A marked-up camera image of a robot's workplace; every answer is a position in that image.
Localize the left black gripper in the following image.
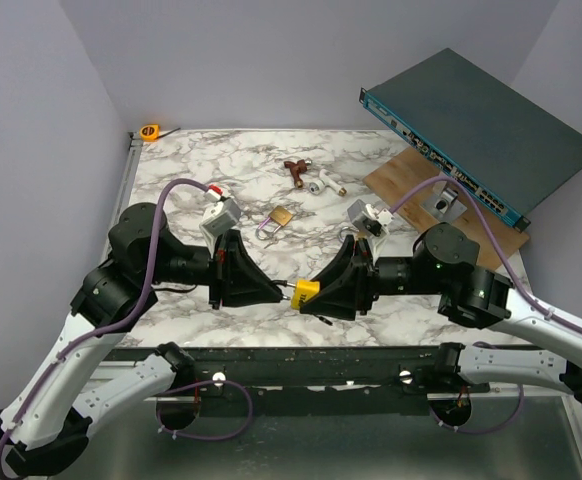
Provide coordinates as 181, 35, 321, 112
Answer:
143, 227, 283, 308

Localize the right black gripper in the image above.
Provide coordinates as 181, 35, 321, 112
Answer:
298, 233, 446, 319

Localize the yellow padlock with keys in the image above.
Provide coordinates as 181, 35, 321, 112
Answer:
273, 279, 320, 311

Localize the large brass padlock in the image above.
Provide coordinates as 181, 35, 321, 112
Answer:
338, 227, 356, 243

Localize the small brass long-shackle padlock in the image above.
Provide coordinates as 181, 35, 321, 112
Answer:
255, 205, 294, 244

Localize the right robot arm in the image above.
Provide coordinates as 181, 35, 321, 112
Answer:
292, 223, 582, 403

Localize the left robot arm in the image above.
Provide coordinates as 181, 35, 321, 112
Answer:
0, 199, 283, 479

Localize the white faucet tap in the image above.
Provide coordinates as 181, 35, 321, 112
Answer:
308, 169, 347, 197

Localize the brown faucet tap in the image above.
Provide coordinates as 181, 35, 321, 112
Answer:
283, 159, 312, 189

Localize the orange tape measure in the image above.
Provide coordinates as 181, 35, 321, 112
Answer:
139, 124, 181, 143

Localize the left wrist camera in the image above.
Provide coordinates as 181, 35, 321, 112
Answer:
199, 185, 242, 255

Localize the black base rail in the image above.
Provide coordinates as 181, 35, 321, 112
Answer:
90, 344, 572, 417

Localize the metal switch stand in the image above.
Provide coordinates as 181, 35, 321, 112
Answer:
420, 173, 467, 224

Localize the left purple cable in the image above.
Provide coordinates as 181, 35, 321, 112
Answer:
0, 178, 255, 479

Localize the purple cable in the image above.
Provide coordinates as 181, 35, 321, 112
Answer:
0, 178, 255, 479
389, 173, 582, 435

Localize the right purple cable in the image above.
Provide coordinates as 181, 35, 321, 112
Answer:
389, 173, 582, 435

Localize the teal network switch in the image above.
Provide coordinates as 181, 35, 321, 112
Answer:
359, 48, 582, 232

